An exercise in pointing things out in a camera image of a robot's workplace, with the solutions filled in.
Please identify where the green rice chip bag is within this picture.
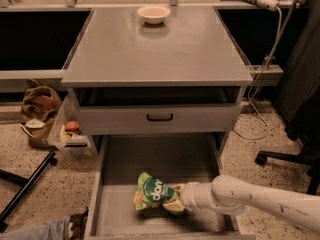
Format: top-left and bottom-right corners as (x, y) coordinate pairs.
(133, 172), (179, 210)

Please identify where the red apple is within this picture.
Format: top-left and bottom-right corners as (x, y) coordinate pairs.
(66, 121), (79, 131)

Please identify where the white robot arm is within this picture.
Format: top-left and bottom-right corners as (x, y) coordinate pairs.
(167, 175), (320, 233)

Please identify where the black metal stand leg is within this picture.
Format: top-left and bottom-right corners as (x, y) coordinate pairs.
(0, 151), (57, 233)

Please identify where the person's jeans leg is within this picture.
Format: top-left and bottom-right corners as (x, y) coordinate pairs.
(0, 216), (70, 240)

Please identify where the white cable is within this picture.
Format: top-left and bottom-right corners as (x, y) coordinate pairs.
(233, 5), (283, 141)

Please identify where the grey drawer cabinet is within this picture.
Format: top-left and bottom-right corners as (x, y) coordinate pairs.
(62, 6), (252, 147)

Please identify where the white bowl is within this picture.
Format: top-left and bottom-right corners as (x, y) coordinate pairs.
(137, 5), (171, 25)

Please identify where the brown paper bag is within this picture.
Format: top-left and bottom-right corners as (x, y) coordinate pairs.
(21, 79), (62, 148)

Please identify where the brown shoe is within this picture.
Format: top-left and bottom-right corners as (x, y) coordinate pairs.
(68, 209), (89, 240)

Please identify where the clear plastic bin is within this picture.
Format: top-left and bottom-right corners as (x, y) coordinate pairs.
(48, 96), (92, 156)

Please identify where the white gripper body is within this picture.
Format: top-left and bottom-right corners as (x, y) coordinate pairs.
(180, 182), (214, 210)

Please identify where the black office chair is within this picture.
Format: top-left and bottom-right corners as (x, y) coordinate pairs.
(255, 0), (320, 195)

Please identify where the open grey middle drawer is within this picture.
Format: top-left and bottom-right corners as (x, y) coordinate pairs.
(85, 134), (256, 240)

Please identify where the grey upper drawer with handle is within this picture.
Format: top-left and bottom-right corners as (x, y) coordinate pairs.
(69, 87), (243, 135)

